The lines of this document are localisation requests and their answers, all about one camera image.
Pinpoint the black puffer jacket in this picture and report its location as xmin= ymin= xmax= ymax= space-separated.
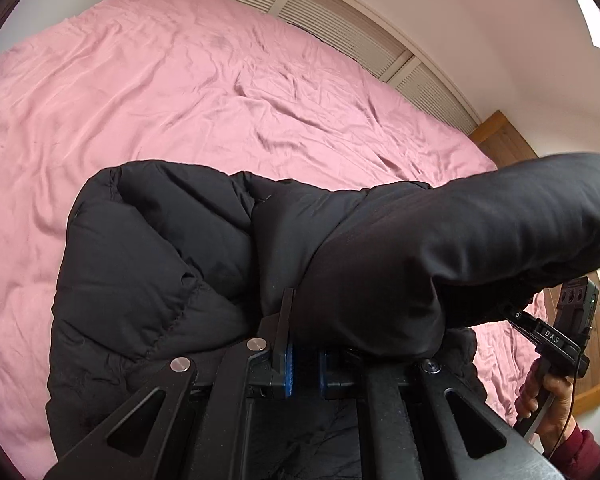
xmin=45 ymin=152 xmax=600 ymax=480

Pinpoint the dark red sleeve forearm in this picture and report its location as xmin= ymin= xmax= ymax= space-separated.
xmin=550 ymin=425 xmax=600 ymax=480

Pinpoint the person's right hand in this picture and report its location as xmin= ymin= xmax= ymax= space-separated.
xmin=514 ymin=358 xmax=579 ymax=453

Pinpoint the wooden bedside furniture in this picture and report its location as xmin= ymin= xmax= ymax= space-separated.
xmin=468 ymin=109 xmax=600 ymax=418

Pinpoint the pink bed sheet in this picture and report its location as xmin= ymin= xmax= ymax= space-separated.
xmin=0 ymin=0 xmax=549 ymax=480

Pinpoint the white louvered headboard panel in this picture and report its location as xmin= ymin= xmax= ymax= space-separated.
xmin=235 ymin=0 xmax=480 ymax=134

